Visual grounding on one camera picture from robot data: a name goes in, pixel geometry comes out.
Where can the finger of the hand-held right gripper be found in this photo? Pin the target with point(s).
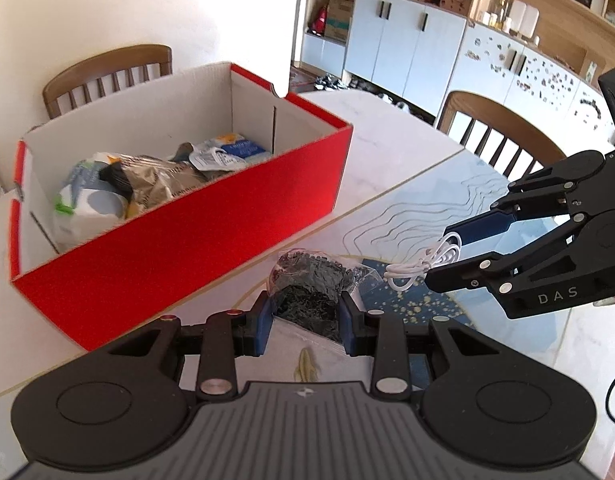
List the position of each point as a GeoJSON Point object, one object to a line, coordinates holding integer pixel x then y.
{"type": "Point", "coordinates": [462, 277]}
{"type": "Point", "coordinates": [480, 225]}

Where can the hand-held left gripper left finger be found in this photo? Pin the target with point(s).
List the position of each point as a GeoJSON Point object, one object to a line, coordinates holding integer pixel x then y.
{"type": "Point", "coordinates": [261, 325]}

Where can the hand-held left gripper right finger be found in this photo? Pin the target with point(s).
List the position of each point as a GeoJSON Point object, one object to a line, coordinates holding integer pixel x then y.
{"type": "Point", "coordinates": [346, 330]}

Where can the clear bag of black bits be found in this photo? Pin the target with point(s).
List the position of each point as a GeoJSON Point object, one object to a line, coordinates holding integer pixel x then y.
{"type": "Point", "coordinates": [307, 285]}

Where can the red cardboard box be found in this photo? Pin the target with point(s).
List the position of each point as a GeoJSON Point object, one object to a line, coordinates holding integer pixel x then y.
{"type": "Point", "coordinates": [187, 240]}

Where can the blue white small carton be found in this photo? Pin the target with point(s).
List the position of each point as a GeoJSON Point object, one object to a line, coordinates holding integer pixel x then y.
{"type": "Point", "coordinates": [245, 150]}

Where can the silver foil snack packet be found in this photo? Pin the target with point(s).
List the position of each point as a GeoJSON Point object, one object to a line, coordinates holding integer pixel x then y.
{"type": "Point", "coordinates": [157, 180]}

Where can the blue white tissue pack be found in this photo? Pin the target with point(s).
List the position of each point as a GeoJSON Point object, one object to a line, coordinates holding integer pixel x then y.
{"type": "Point", "coordinates": [92, 205]}

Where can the brown wooden chair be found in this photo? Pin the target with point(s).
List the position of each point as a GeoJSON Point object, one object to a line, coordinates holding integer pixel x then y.
{"type": "Point", "coordinates": [107, 62]}
{"type": "Point", "coordinates": [487, 110]}

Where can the dark shoes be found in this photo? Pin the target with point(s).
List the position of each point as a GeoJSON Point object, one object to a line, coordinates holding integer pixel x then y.
{"type": "Point", "coordinates": [332, 81]}

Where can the printed cardboard box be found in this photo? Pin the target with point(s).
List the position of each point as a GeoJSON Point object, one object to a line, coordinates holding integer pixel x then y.
{"type": "Point", "coordinates": [339, 20]}

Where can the red bag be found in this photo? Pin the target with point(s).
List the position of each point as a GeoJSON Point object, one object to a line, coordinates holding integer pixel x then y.
{"type": "Point", "coordinates": [318, 22]}

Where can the white wall cabinet unit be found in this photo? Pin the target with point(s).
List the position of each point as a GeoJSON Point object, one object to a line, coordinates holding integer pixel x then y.
{"type": "Point", "coordinates": [402, 45]}

